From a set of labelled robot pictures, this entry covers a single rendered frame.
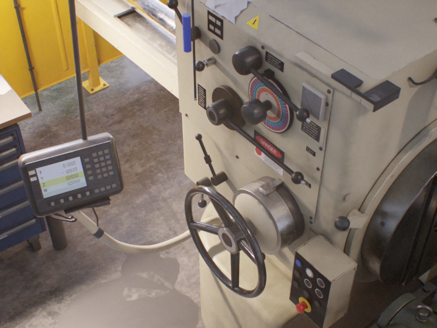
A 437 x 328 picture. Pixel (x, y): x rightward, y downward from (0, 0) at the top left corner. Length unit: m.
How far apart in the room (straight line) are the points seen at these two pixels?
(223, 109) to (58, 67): 2.73
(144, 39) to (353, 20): 1.38
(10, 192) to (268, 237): 1.71
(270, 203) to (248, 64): 0.43
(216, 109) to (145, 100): 2.70
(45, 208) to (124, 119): 2.17
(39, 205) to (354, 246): 1.10
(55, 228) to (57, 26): 1.44
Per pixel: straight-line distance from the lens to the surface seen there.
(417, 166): 1.98
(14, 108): 3.20
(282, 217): 1.99
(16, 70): 4.51
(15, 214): 3.53
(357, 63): 1.70
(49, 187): 2.42
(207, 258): 2.17
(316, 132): 1.80
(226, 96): 2.04
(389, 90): 1.65
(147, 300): 3.52
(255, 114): 1.83
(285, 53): 1.79
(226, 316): 3.06
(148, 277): 3.60
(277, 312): 2.74
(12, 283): 3.72
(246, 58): 1.83
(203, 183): 2.41
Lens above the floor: 2.86
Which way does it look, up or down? 43 degrees down
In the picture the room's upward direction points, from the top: straight up
